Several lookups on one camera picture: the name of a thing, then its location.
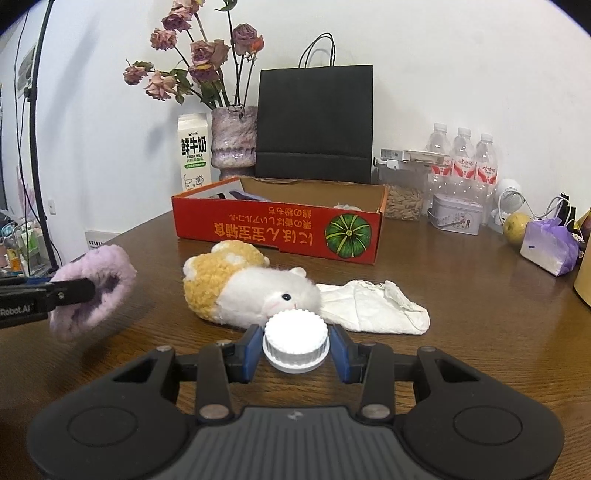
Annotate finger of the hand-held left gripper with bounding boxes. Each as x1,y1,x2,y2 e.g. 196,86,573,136
52,277,97,308

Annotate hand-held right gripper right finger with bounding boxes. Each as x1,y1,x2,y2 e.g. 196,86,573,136
330,324,481,421

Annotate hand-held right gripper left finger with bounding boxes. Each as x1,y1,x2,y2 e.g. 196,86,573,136
113,324,264,421

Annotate white ribbed bottle cap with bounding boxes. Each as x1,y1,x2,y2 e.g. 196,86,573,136
262,310,331,374

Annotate red cardboard box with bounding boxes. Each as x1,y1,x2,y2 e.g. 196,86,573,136
172,176,387,267

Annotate white crumpled cloth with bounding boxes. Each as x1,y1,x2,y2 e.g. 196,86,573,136
316,279,431,335

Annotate yellow white hamster plush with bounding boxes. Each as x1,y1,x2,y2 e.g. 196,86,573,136
182,240,322,329

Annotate black stand pole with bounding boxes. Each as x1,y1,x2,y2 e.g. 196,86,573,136
25,0,63,278

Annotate clear seed container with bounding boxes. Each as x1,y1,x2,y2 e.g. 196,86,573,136
373,148,452,221

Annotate pale tin box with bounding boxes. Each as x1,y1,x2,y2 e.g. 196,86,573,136
427,193,483,236

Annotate green white milk carton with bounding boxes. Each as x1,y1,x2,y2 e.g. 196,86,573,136
178,113,213,193

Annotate purple mottled vase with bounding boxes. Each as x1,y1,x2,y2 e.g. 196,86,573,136
211,106,259,181

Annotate yellow green pear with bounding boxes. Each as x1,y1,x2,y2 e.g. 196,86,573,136
502,212,534,245

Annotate black paper bag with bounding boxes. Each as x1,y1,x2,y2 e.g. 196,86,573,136
255,33,374,185

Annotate small white desk fan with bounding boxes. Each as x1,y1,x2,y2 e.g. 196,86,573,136
489,179,525,232

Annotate purple white packet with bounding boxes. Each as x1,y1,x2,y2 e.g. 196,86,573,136
520,218,580,277

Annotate clear water bottle red label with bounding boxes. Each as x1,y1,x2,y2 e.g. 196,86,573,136
426,123,454,204
450,127,478,199
475,133,502,224

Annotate brown cardboard object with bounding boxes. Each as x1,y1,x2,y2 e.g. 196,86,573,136
574,263,591,308

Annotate black charger plug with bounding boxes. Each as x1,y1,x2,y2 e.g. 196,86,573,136
556,193,578,227

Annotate dried pink flowers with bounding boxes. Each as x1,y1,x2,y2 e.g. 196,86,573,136
122,0,266,110

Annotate white cable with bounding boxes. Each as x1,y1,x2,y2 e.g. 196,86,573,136
531,196,566,221

